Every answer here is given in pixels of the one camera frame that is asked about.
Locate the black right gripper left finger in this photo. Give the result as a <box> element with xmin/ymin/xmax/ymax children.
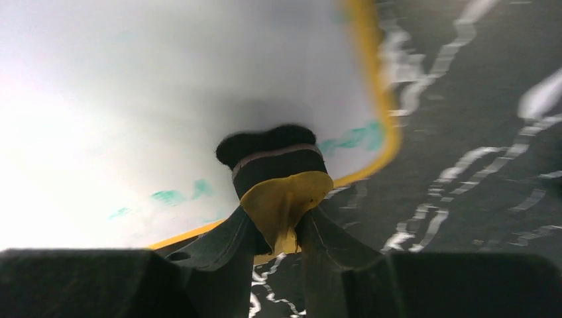
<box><xmin>1</xmin><ymin>209</ymin><xmax>258</xmax><ymax>317</ymax></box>

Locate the yellow black eraser pad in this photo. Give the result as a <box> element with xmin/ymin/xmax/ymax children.
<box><xmin>215</xmin><ymin>124</ymin><xmax>334</xmax><ymax>264</ymax></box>

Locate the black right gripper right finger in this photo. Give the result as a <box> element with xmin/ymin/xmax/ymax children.
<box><xmin>298</xmin><ymin>207</ymin><xmax>561</xmax><ymax>317</ymax></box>

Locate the yellow-framed whiteboard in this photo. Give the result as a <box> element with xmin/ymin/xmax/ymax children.
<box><xmin>1</xmin><ymin>1</ymin><xmax>400</xmax><ymax>250</ymax></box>

